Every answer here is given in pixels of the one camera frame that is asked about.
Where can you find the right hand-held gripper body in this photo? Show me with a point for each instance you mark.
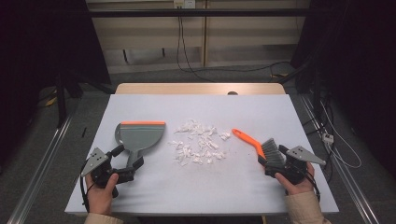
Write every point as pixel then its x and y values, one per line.
pixel 295 168

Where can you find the light grey table mat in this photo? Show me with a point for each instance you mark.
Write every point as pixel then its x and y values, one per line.
pixel 199 193

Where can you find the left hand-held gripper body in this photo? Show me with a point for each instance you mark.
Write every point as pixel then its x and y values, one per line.
pixel 99 169

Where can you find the wooden table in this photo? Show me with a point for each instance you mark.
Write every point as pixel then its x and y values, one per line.
pixel 174 88

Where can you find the person's right hand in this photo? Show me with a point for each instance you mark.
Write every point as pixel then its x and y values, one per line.
pixel 295 186

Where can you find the grey dustpan with orange edge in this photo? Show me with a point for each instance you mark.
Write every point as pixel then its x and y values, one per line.
pixel 141 137

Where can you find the person's left hand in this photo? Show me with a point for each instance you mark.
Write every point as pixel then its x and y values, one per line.
pixel 101 199

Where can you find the white wall socket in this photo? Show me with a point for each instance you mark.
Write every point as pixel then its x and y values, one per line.
pixel 184 3

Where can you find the pile of white paper scraps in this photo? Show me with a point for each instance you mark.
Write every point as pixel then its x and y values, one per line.
pixel 199 144

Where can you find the dark curtain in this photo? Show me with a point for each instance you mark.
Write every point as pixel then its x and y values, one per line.
pixel 37 46
pixel 358 56

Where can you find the black horizontal bar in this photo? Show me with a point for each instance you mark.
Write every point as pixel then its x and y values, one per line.
pixel 199 12

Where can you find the white power strip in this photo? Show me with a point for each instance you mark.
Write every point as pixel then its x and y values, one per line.
pixel 328 138

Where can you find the yellow floor item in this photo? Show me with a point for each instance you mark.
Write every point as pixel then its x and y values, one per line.
pixel 50 101

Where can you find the metal floor rail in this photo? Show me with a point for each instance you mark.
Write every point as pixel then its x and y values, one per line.
pixel 40 174
pixel 351 183

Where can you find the orange brush with grey bristles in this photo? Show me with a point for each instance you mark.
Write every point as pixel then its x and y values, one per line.
pixel 271 152

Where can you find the black metal stand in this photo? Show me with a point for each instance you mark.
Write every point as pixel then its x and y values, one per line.
pixel 61 102

